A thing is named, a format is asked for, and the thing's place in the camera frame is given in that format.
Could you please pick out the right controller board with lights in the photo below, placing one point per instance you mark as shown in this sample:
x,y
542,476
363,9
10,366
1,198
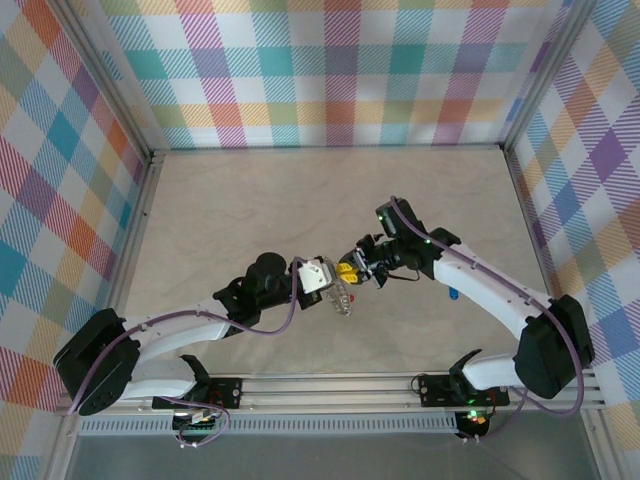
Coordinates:
x,y
477,420

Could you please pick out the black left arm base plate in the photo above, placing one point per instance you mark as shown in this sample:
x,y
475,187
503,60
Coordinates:
x,y
230,392

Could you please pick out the blue capped key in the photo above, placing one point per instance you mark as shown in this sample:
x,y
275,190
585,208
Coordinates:
x,y
452,295

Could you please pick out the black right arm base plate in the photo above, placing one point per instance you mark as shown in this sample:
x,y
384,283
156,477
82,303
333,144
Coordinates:
x,y
432,390

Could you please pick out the aluminium table end rail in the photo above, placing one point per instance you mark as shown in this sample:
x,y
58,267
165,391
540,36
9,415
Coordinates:
x,y
325,148

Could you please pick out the aluminium frame post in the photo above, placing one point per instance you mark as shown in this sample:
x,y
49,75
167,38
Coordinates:
x,y
107,80
542,75

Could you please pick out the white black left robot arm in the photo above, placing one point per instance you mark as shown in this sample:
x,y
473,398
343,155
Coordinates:
x,y
190,332

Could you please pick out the aluminium table side rail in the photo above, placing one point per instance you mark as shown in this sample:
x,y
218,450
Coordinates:
x,y
527,210
140,210

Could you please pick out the left controller board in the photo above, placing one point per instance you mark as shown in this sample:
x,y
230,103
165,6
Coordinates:
x,y
197,419

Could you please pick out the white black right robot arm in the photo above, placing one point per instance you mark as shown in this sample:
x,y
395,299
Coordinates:
x,y
475,295

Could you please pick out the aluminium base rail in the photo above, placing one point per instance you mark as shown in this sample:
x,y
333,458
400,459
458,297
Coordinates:
x,y
325,390

